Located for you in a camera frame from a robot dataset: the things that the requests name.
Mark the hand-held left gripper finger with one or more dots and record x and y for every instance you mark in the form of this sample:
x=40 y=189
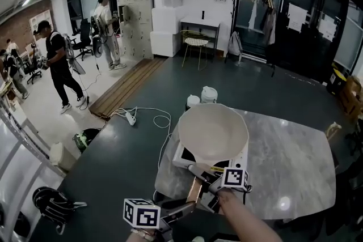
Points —
x=171 y=217
x=183 y=207

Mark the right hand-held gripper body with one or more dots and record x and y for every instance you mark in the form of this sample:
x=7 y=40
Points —
x=234 y=177

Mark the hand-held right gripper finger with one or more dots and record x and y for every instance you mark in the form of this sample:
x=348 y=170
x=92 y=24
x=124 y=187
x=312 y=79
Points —
x=214 y=185
x=211 y=203

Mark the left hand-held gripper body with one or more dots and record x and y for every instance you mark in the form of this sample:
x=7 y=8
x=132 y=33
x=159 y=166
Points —
x=141 y=214

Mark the white induction cooker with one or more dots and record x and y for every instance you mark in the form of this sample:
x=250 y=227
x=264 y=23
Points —
x=181 y=160

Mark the person's right forearm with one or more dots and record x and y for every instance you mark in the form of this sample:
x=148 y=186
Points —
x=246 y=221

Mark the person's left hand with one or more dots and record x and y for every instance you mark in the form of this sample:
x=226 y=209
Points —
x=141 y=234

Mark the grey marble table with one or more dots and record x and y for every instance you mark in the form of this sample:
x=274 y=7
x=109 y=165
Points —
x=286 y=167

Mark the dark jar with white lid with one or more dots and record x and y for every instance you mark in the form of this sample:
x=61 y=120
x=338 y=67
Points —
x=193 y=102

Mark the white plastic jug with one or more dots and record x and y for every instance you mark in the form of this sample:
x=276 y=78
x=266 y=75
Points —
x=209 y=95

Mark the black backpack with white stripes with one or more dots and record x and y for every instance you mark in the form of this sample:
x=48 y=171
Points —
x=54 y=204

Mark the green and black bag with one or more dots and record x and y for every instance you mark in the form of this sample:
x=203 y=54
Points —
x=85 y=140

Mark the white plastic container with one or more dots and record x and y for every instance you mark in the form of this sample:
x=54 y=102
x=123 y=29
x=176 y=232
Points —
x=61 y=157

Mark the dark chair with cream backrest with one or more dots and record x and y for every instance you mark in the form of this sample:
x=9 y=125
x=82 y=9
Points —
x=333 y=131

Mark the wooden floor pallet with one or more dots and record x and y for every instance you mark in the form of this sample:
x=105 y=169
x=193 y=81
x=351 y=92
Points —
x=127 y=85

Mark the white tote bag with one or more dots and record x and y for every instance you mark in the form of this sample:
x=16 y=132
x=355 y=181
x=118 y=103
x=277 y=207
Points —
x=234 y=44

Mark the white metal shelf unit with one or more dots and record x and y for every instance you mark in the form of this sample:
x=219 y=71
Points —
x=20 y=150

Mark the brown cardboard box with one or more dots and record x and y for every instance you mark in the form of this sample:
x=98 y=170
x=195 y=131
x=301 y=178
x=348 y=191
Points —
x=351 y=99

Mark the yellow and black box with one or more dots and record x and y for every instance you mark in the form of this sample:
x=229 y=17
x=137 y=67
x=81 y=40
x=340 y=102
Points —
x=338 y=80

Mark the white top console table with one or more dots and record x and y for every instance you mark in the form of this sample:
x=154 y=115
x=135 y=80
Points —
x=200 y=22

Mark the black clothes rack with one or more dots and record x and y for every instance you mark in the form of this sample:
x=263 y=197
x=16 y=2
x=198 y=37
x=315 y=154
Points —
x=255 y=8

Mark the white paper sheet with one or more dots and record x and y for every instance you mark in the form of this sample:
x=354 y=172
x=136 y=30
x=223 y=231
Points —
x=327 y=28
x=297 y=17

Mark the white locker cabinet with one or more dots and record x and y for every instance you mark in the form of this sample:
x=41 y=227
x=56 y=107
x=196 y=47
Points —
x=136 y=20

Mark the black swivel chair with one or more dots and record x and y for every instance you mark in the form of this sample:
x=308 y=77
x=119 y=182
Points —
x=31 y=66
x=83 y=37

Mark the fluorescent ceiling lamp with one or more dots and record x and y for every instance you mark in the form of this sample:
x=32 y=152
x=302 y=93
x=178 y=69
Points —
x=28 y=0

